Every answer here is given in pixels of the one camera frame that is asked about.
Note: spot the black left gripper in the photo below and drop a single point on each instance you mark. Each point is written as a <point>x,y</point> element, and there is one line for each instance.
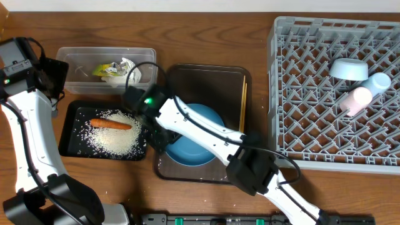
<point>58,69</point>

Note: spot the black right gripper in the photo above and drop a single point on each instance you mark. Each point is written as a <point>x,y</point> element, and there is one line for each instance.
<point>158,144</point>

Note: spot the large blue plate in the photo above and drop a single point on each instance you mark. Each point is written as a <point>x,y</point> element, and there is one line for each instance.
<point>185,151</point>

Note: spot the orange carrot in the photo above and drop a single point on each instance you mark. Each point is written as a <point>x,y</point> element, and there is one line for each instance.
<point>104,123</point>

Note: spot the yellow foil snack wrapper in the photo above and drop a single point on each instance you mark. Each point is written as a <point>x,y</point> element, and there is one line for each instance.
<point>106,70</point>

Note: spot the white paper napkin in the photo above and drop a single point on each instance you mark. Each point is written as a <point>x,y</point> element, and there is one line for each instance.
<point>125,67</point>

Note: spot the light blue small bowl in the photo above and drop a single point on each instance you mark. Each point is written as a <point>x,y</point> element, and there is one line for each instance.
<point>349,69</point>

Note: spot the white cup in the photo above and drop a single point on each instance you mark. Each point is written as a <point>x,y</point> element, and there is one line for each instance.
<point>356,100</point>

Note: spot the light blue cup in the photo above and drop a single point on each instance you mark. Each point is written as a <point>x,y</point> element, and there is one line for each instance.
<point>377,83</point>

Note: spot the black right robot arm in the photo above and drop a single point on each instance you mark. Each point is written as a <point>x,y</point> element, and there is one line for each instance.
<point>251,169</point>

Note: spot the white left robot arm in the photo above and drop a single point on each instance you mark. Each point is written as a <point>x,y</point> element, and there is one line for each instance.
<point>45,193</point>

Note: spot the black waste tray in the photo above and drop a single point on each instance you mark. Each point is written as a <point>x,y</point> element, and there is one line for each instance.
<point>78,112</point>

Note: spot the grey dishwasher rack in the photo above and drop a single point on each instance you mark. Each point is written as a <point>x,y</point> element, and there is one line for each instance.
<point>305,121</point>

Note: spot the pile of white rice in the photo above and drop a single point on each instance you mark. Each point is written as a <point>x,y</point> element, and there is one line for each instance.
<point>115,143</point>

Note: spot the clear plastic bin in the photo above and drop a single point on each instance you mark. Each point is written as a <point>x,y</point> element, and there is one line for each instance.
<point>83,60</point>

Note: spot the dark brown serving tray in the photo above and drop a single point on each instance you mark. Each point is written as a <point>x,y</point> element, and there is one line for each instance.
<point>227,90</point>

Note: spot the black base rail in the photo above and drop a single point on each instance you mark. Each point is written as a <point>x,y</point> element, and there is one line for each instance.
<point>163,219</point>

